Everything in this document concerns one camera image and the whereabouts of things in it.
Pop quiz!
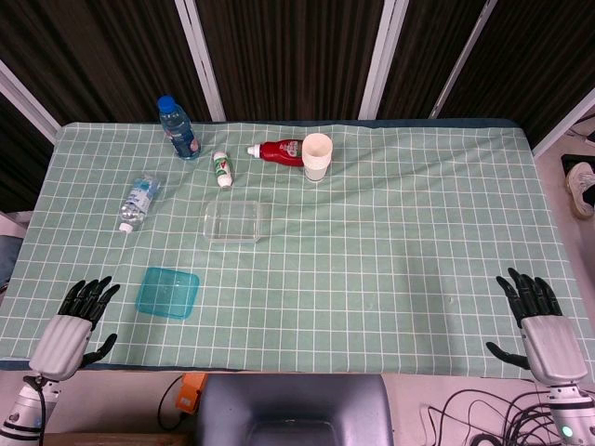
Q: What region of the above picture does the dark partition panel white frame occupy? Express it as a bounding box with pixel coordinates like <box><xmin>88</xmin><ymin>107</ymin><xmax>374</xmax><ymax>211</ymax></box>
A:
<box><xmin>366</xmin><ymin>0</ymin><xmax>494</xmax><ymax>121</ymax></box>
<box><xmin>0</xmin><ymin>0</ymin><xmax>215</xmax><ymax>126</ymax></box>
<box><xmin>185</xmin><ymin>0</ymin><xmax>396</xmax><ymax>123</ymax></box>
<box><xmin>0</xmin><ymin>59</ymin><xmax>61</xmax><ymax>215</ymax></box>
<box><xmin>431</xmin><ymin>0</ymin><xmax>595</xmax><ymax>157</ymax></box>

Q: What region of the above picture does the right black grey robot hand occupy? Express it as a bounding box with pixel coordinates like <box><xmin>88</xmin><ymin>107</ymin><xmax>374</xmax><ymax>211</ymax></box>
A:
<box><xmin>485</xmin><ymin>267</ymin><xmax>589</xmax><ymax>386</ymax></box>

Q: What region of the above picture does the flat black object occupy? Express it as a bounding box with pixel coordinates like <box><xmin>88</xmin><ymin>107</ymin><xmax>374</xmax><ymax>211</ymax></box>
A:
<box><xmin>561</xmin><ymin>153</ymin><xmax>595</xmax><ymax>174</ymax></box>

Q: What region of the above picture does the black left hand cable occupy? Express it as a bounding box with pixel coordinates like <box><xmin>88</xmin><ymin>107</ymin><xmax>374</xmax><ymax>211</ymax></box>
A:
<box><xmin>22</xmin><ymin>375</ymin><xmax>48</xmax><ymax>446</ymax></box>

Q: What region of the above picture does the teal container lid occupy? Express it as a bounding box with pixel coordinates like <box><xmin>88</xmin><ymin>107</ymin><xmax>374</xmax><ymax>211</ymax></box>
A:
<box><xmin>134</xmin><ymin>266</ymin><xmax>201</xmax><ymax>321</ymax></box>

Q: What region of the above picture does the small white green bottle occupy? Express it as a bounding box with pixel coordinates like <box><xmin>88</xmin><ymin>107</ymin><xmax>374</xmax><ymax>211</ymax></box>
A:
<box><xmin>212</xmin><ymin>151</ymin><xmax>235</xmax><ymax>190</ymax></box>

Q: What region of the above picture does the clear plastic container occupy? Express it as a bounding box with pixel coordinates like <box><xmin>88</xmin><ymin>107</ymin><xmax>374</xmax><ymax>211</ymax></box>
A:
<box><xmin>203</xmin><ymin>200</ymin><xmax>264</xmax><ymax>243</ymax></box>

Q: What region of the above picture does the clear white-capped water bottle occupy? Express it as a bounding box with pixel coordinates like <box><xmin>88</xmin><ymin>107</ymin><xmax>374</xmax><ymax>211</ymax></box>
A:
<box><xmin>118</xmin><ymin>173</ymin><xmax>163</xmax><ymax>233</ymax></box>

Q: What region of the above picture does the black cable by orange box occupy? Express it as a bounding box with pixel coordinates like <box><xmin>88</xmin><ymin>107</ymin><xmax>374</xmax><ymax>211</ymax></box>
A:
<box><xmin>156</xmin><ymin>374</ymin><xmax>187</xmax><ymax>431</ymax></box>

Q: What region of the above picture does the orange box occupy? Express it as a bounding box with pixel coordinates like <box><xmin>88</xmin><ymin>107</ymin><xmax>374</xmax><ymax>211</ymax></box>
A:
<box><xmin>176</xmin><ymin>373</ymin><xmax>208</xmax><ymax>413</ymax></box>

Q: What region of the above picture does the white sneaker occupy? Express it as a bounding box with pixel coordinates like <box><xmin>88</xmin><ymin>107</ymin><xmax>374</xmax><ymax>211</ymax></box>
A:
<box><xmin>565</xmin><ymin>162</ymin><xmax>595</xmax><ymax>219</ymax></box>

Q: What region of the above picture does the left black grey robot hand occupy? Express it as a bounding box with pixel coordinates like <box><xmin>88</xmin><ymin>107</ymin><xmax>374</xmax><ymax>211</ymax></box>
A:
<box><xmin>28</xmin><ymin>275</ymin><xmax>122</xmax><ymax>381</ymax></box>

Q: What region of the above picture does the black cable bundle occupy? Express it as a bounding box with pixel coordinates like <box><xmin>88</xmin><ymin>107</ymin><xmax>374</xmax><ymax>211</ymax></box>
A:
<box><xmin>425</xmin><ymin>387</ymin><xmax>566</xmax><ymax>446</ymax></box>

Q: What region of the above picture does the green checked tablecloth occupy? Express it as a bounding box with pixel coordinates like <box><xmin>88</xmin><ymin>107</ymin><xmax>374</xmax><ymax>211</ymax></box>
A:
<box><xmin>0</xmin><ymin>121</ymin><xmax>595</xmax><ymax>378</ymax></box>

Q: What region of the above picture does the red ketchup bottle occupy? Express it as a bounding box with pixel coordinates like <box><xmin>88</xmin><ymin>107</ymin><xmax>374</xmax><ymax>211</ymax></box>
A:
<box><xmin>246</xmin><ymin>138</ymin><xmax>306</xmax><ymax>169</ymax></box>

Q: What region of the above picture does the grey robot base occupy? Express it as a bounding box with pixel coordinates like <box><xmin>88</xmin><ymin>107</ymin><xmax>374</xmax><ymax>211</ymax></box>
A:
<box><xmin>194</xmin><ymin>374</ymin><xmax>396</xmax><ymax>446</ymax></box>

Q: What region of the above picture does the blue-capped drink bottle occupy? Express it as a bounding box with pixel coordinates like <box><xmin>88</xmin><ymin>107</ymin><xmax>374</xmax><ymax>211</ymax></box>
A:
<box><xmin>156</xmin><ymin>95</ymin><xmax>202</xmax><ymax>162</ymax></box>

